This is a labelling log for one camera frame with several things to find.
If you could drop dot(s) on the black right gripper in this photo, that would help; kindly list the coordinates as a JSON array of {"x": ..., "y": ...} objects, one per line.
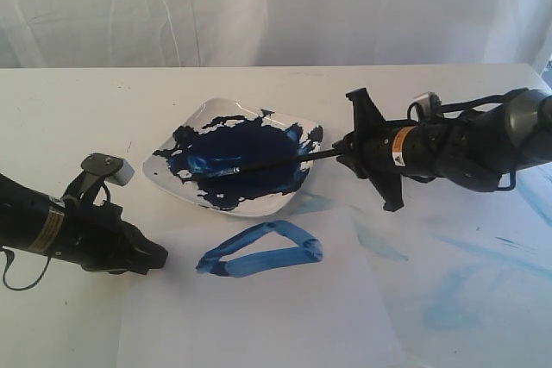
[{"x": 382, "y": 151}]

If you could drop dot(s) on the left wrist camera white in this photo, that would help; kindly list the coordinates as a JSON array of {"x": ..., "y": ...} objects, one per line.
[{"x": 98, "y": 169}]

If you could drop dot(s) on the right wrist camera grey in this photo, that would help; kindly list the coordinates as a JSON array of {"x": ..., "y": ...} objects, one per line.
[{"x": 425, "y": 107}]

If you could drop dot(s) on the black handled paintbrush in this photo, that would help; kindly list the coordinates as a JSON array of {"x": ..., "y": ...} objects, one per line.
[{"x": 240, "y": 169}]

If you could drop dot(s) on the white square plate blue paint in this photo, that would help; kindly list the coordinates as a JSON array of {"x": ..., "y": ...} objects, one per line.
[{"x": 222, "y": 134}]

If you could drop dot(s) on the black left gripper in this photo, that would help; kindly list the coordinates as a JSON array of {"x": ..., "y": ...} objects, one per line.
[{"x": 98, "y": 239}]

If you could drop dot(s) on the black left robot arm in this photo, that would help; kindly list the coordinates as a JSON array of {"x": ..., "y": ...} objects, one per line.
[{"x": 28, "y": 222}]

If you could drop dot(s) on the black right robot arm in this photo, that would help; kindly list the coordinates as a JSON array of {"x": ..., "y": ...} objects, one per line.
[{"x": 479, "y": 145}]

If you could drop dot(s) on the white paper sheet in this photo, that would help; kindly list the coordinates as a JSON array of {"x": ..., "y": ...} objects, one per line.
[{"x": 292, "y": 292}]

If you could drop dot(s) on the white backdrop cloth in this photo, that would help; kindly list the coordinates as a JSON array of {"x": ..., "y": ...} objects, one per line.
[{"x": 91, "y": 33}]

